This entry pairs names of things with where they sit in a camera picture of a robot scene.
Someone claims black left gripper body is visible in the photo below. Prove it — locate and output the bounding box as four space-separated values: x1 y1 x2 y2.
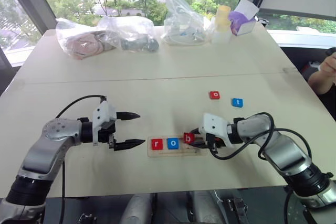
98 119 118 151

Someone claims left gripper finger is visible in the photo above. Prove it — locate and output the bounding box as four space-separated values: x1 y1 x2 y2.
113 138 146 152
116 112 141 122

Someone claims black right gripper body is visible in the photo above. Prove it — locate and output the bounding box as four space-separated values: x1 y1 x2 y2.
206 133 228 154

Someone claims red letter b block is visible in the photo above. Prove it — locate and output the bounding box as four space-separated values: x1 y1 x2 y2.
183 132 196 145

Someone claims blue letter o block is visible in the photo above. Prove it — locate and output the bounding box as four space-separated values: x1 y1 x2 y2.
166 137 180 150

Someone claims red letter r block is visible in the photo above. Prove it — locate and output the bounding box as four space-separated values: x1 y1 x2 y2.
151 138 164 151

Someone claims wooden letter tray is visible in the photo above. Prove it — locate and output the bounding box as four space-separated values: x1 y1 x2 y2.
146 135 208 158

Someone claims silver rounded robot leg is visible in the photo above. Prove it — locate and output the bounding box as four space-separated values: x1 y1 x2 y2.
121 194 153 224
188 190 226 224

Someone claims bystander's hand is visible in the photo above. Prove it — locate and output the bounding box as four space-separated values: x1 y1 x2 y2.
318 50 336 74

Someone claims plastic bag with dark objects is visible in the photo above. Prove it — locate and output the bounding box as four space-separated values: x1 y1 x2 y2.
96 15 160 54

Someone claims plastic bag with pink cloth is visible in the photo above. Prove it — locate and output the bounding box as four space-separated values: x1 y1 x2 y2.
55 17 120 61

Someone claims yellow plastic cup stack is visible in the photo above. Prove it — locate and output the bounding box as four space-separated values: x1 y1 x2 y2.
212 5 233 44

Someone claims purple tissue box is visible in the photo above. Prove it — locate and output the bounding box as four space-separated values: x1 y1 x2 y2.
227 0 260 36

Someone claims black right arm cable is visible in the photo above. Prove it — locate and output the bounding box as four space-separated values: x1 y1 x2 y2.
208 112 313 167

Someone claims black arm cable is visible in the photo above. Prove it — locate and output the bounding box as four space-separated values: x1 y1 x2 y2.
208 112 313 167
54 94 108 198

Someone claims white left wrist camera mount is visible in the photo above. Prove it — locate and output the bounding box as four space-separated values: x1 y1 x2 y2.
91 100 118 146

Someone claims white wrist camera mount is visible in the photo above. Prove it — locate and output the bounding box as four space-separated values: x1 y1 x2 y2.
198 113 234 149
91 100 118 146

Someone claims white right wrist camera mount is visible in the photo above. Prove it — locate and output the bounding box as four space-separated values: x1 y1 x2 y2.
198 113 234 149

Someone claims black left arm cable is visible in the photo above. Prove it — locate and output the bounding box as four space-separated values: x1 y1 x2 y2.
54 94 108 198

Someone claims black metal bracket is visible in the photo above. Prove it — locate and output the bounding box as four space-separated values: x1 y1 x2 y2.
227 197 249 224
78 212 97 224

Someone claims tall plastic bag with cables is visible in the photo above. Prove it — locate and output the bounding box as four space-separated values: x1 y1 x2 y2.
160 0 212 47

